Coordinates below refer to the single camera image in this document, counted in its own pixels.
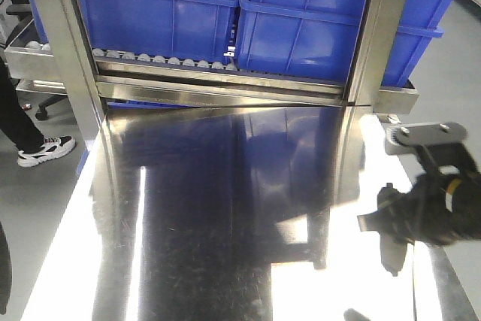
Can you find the brake pad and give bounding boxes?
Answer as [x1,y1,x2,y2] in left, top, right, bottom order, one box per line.
[380,234,408,277]
[343,308,371,321]

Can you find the large blue plastic bin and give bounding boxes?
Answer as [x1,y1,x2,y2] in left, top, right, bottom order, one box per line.
[235,0,452,87]

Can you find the blue bin with red bag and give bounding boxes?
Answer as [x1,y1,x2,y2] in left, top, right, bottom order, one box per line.
[14,0,241,65]

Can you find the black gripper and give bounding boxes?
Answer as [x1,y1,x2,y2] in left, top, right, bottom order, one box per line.
[357,122,480,246]

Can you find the white black sneaker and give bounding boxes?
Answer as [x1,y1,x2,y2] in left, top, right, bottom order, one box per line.
[17,135,77,168]

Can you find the black office chair base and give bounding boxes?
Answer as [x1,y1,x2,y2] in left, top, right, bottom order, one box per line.
[35,94,67,121]

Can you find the stainless steel rack frame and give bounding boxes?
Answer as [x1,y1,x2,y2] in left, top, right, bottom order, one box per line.
[6,0,419,140]

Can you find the roller conveyor track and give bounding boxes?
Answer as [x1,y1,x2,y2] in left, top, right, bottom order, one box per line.
[92,48,238,71]

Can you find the person black trouser leg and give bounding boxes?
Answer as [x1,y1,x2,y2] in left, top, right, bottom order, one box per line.
[1,59,44,153]

